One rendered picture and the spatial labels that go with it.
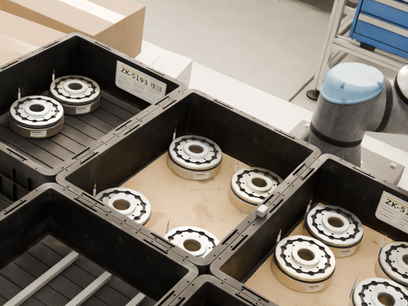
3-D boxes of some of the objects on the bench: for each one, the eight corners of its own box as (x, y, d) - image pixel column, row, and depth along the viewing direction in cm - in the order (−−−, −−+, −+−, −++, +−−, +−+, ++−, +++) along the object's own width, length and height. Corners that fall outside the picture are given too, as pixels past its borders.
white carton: (155, 128, 177) (159, 96, 171) (108, 112, 179) (112, 79, 174) (188, 90, 192) (193, 59, 187) (146, 75, 195) (149, 44, 189)
